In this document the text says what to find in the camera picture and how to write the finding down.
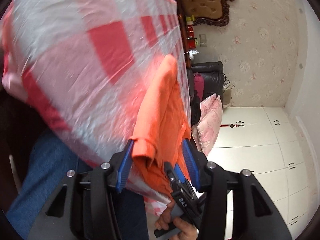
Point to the pink floral pillow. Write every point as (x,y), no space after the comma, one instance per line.
(206,131)

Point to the red tassel wardrobe ornament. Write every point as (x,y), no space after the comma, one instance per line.
(233,125)

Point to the person's right hand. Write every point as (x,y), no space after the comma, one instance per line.
(187,231)

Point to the tufted brown bed headboard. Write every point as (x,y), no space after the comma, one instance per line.
(209,12)

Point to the maroon garment on armchair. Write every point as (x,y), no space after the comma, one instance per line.
(199,85)

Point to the dark wooden nightstand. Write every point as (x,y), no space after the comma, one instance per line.
(183,30)

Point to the red white checkered tablecloth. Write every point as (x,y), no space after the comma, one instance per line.
(85,65)

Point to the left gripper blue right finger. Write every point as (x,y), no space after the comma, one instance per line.
(208,178)

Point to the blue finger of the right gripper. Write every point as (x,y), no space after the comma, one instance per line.
(179,173)

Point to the black leather armchair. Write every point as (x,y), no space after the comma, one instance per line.
(214,78)

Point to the wall power socket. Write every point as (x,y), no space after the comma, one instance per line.
(202,40)

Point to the orange pants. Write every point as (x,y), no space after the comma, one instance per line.
(161,126)

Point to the red cup on nightstand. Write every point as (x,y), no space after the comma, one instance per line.
(192,42)

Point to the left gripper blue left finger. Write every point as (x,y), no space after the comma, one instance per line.
(107,181)

